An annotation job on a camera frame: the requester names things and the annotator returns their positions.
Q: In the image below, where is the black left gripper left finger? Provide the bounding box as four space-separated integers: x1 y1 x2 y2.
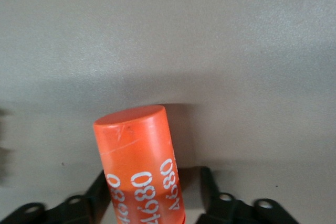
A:
0 169 117 224

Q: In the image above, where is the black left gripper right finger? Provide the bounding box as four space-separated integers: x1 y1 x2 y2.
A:
195 166 300 224

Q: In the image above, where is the orange cylinder white 4680 print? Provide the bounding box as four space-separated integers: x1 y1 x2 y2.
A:
93 104 186 224

